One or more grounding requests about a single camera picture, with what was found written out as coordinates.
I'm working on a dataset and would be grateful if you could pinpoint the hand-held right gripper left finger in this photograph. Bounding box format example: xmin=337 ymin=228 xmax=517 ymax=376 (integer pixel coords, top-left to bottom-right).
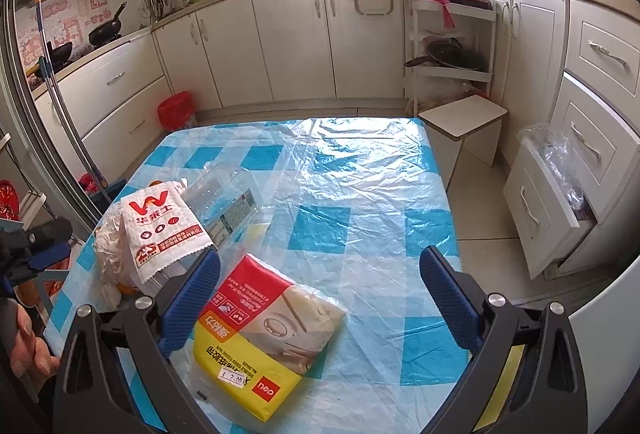
xmin=52 ymin=248 xmax=223 ymax=434

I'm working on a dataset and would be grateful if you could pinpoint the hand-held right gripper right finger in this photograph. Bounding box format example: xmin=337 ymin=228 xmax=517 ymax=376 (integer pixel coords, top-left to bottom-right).
xmin=419 ymin=245 xmax=588 ymax=434

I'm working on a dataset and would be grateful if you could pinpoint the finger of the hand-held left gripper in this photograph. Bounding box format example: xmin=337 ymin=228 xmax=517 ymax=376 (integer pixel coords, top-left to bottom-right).
xmin=20 ymin=241 xmax=72 ymax=279
xmin=27 ymin=218 xmax=74 ymax=245

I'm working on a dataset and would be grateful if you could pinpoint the white plastic bag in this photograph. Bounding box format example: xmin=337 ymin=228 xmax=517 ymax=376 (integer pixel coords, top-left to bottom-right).
xmin=94 ymin=209 xmax=141 ymax=305

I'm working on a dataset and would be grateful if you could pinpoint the yellow red tape package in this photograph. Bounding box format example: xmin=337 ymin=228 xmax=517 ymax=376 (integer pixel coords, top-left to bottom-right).
xmin=192 ymin=255 xmax=348 ymax=422

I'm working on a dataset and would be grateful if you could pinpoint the red trash bin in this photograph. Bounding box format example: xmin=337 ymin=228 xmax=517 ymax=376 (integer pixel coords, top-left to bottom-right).
xmin=158 ymin=91 xmax=197 ymax=132

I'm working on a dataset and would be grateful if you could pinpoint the person's left hand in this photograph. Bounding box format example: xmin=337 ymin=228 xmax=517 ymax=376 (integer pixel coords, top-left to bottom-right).
xmin=10 ymin=304 xmax=62 ymax=377

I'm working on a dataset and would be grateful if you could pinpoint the clear plastic bottle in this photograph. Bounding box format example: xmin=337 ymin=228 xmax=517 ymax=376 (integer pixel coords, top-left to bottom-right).
xmin=182 ymin=166 xmax=263 ymax=252

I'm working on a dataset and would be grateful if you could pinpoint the open white drawer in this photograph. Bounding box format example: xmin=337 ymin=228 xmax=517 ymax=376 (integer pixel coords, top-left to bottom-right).
xmin=502 ymin=134 xmax=598 ymax=279

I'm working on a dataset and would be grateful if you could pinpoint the blue checked plastic tablecloth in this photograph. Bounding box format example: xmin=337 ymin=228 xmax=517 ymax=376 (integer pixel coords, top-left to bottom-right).
xmin=42 ymin=116 xmax=473 ymax=434

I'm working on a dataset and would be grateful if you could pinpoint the white refrigerator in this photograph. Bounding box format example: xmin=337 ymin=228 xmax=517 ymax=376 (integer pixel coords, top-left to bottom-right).
xmin=570 ymin=259 xmax=638 ymax=390

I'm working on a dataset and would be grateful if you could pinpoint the clear plastic bag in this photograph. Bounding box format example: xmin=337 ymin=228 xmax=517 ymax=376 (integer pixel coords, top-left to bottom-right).
xmin=517 ymin=123 xmax=586 ymax=215

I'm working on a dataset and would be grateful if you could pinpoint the black wok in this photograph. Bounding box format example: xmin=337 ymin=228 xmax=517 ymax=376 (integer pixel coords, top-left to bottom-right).
xmin=89 ymin=2 xmax=128 ymax=45
xmin=44 ymin=41 xmax=74 ymax=65

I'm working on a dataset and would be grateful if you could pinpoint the white plastic stool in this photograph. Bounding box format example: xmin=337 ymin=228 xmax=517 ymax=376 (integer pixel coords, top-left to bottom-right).
xmin=404 ymin=0 xmax=497 ymax=115

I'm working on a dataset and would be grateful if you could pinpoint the black pan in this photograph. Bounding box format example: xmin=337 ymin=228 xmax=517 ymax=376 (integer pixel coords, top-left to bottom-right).
xmin=425 ymin=38 xmax=487 ymax=70

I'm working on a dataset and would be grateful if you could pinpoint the red cloth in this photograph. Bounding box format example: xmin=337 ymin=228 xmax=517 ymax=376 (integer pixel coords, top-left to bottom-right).
xmin=416 ymin=0 xmax=491 ymax=30

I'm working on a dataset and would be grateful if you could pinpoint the white hanging bag holder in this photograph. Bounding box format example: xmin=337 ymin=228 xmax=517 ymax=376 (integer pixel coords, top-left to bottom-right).
xmin=352 ymin=0 xmax=394 ymax=17

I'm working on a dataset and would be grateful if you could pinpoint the mop with blue handle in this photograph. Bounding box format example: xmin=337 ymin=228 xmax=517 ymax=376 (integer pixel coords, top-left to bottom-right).
xmin=33 ymin=0 xmax=108 ymax=207

